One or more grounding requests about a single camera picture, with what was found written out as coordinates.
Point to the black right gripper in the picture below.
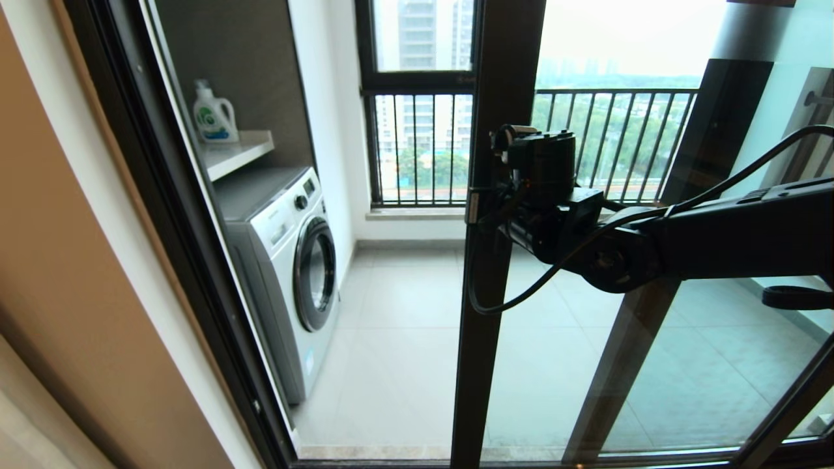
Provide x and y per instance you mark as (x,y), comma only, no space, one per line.
(560,225)

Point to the dark framed sliding glass door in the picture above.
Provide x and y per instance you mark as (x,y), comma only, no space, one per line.
(508,65)

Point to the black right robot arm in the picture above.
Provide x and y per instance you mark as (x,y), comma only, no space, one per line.
(749,234)

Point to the stone window sill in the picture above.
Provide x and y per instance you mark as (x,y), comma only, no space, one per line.
(417,213)

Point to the silver front-load washing machine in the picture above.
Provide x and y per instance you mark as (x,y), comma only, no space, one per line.
(287,260)

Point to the white cabinet shelf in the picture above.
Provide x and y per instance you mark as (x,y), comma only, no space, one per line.
(236,153)

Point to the stone door threshold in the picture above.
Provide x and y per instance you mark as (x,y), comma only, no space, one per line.
(371,451)

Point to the built-in laundry cabinet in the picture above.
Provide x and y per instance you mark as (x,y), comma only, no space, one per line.
(247,65)

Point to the white laundry detergent bottle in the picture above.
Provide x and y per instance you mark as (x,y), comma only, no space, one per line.
(214,120)

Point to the beige curtain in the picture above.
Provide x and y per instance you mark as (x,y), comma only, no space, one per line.
(26,430)

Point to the white right camera plug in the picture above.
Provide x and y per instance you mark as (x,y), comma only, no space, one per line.
(505,140)

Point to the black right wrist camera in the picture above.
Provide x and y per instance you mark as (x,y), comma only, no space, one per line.
(547,163)

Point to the dark window frame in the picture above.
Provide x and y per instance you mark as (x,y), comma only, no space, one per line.
(423,81)

